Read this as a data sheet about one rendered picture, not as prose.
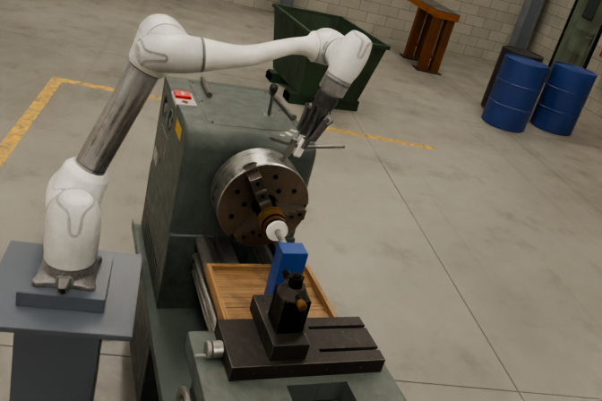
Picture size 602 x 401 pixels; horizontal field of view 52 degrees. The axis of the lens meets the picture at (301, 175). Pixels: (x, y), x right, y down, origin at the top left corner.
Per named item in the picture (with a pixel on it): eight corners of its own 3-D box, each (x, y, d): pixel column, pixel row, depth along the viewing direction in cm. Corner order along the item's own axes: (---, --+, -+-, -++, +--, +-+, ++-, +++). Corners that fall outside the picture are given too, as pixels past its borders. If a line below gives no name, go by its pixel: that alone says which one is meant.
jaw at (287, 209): (271, 196, 206) (304, 199, 210) (268, 209, 208) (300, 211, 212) (281, 212, 196) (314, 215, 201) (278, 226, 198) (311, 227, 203)
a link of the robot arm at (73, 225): (41, 272, 180) (46, 208, 171) (42, 238, 195) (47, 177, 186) (98, 272, 187) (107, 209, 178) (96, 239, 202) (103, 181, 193)
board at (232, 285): (203, 273, 198) (206, 262, 196) (305, 274, 212) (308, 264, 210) (223, 336, 173) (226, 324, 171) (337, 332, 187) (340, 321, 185)
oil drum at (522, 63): (473, 112, 836) (496, 50, 801) (511, 120, 849) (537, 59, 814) (491, 128, 783) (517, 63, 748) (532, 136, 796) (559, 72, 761)
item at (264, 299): (249, 309, 170) (253, 294, 168) (282, 308, 174) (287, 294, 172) (269, 361, 153) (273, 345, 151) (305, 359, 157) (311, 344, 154)
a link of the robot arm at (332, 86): (339, 75, 202) (331, 90, 204) (321, 67, 195) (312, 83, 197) (356, 87, 196) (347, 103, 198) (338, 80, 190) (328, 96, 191)
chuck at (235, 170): (196, 217, 207) (238, 139, 198) (273, 242, 222) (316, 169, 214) (201, 232, 200) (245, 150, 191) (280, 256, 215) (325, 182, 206)
